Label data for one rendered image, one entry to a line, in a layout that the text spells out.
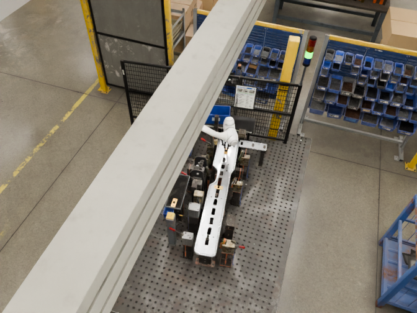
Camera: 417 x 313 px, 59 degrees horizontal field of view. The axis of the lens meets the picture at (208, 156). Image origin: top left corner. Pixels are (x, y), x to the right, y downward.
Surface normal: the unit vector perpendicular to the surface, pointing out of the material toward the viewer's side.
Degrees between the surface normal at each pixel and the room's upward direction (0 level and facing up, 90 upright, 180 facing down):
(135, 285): 0
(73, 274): 0
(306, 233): 0
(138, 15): 91
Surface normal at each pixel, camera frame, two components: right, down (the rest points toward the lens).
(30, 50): 0.03, -0.66
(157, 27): -0.30, 0.72
